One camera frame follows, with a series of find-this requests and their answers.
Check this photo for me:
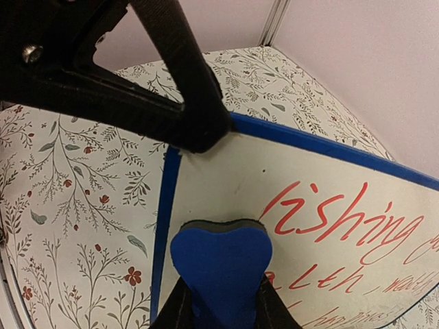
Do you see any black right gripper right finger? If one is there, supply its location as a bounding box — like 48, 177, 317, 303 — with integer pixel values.
255, 275, 302, 329

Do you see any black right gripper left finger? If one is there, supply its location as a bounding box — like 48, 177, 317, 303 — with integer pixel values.
150, 279, 192, 329

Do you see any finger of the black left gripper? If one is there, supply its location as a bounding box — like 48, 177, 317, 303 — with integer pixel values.
41, 66, 187, 148
130, 1, 233, 153

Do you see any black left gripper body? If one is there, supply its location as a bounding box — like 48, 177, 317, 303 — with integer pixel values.
1, 1, 128, 108

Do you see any blue whiteboard eraser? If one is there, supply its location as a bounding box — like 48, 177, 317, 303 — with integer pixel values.
170, 219, 273, 328

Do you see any small blue-framed whiteboard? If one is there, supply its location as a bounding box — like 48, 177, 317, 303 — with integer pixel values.
151, 114, 438, 328

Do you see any floral patterned tablecloth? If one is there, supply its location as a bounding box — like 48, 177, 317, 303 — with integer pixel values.
1, 47, 438, 328

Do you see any left aluminium frame post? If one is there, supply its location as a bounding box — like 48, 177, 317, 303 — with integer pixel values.
258, 0, 291, 47

